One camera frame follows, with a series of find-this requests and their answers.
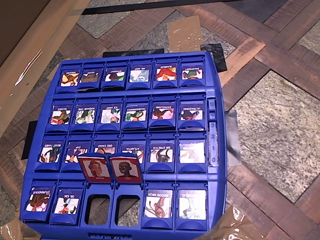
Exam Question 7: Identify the blue cartridge with orange label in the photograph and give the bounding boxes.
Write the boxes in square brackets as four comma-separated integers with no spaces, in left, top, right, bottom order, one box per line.
[152,58,179,90]

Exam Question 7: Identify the long thin black tape strip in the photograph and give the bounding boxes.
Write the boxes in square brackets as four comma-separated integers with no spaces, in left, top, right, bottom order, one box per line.
[81,0,253,16]

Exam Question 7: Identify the brown clear tape patch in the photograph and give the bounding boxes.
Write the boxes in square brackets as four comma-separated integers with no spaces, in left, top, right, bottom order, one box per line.
[166,15,204,53]

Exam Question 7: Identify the blue plastic game board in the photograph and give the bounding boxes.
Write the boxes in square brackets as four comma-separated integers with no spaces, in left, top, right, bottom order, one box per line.
[19,51,229,240]

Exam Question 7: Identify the crinkled clear tape sheet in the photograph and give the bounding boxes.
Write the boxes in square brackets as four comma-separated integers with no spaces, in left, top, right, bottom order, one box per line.
[194,204,268,240]
[0,217,42,240]

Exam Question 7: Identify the red character tile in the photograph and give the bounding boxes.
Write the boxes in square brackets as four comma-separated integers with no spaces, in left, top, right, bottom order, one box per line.
[76,152,113,184]
[107,152,144,185]

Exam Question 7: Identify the small shiny beige tape piece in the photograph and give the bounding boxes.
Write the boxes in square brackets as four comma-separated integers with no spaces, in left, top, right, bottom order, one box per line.
[46,57,71,81]

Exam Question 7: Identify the long beige packing tape strip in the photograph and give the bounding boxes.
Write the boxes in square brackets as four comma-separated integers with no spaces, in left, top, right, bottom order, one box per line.
[0,0,92,138]

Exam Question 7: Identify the brown cardboard wall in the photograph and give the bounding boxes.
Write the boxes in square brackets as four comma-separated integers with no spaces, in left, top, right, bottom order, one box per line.
[0,0,52,67]

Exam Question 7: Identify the black tape patch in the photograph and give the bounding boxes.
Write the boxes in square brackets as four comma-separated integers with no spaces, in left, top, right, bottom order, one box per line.
[21,120,39,161]
[102,48,165,59]
[199,42,228,73]

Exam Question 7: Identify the blue cartridge with white label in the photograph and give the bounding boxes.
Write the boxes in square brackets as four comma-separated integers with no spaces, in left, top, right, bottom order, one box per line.
[126,59,153,90]

